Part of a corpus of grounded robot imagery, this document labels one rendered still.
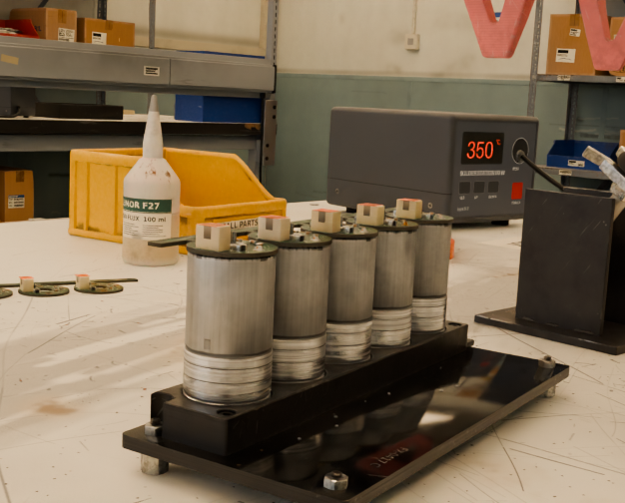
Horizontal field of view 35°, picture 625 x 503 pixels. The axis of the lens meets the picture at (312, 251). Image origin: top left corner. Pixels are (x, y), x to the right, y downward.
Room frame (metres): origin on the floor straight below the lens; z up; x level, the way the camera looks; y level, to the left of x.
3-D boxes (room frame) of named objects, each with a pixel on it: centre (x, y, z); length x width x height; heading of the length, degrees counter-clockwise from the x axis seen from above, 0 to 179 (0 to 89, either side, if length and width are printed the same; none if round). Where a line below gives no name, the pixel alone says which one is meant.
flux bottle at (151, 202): (0.59, 0.10, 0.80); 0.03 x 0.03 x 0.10
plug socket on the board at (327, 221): (0.31, 0.00, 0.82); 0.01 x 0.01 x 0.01; 57
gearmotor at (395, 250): (0.34, -0.02, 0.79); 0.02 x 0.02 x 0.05
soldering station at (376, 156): (0.89, -0.10, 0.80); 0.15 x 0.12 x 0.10; 40
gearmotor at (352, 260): (0.31, -0.01, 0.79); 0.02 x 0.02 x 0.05
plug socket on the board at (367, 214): (0.33, -0.02, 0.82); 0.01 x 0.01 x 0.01; 57
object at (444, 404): (0.31, -0.02, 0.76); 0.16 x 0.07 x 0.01; 147
